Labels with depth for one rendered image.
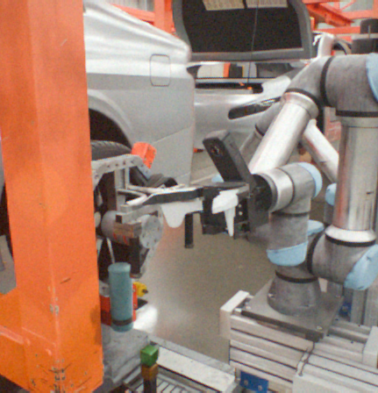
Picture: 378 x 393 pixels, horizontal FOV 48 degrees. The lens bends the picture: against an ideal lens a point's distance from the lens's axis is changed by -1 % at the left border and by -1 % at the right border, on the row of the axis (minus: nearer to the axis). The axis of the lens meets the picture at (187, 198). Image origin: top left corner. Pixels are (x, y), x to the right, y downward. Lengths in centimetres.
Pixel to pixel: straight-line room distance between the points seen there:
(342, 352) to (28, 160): 90
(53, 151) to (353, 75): 69
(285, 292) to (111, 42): 131
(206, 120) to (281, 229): 336
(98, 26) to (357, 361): 155
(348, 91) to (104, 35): 123
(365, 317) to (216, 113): 302
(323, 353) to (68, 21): 103
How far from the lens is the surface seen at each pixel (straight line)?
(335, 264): 107
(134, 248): 148
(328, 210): 161
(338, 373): 115
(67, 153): 110
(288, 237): 82
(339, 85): 101
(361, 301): 133
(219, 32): 517
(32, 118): 106
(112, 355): 207
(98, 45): 193
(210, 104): 411
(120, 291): 165
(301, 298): 117
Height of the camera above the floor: 140
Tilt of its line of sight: 15 degrees down
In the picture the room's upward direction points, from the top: straight up
